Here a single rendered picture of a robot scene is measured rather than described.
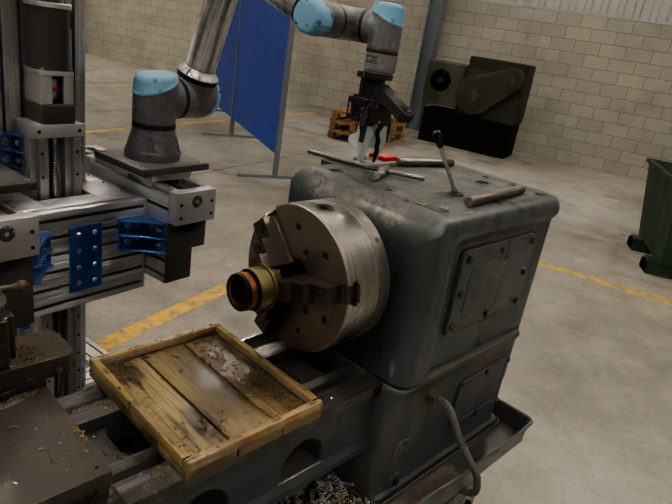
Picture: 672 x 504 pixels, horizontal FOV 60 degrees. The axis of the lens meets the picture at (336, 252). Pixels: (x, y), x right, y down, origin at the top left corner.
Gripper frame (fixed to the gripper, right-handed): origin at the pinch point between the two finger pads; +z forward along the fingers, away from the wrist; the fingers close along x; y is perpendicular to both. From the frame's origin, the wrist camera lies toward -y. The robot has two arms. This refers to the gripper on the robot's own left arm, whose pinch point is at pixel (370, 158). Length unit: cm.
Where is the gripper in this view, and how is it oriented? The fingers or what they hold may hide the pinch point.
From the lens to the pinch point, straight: 145.7
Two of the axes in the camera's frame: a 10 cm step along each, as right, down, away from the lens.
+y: -7.0, -3.5, 6.2
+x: -7.0, 1.5, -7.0
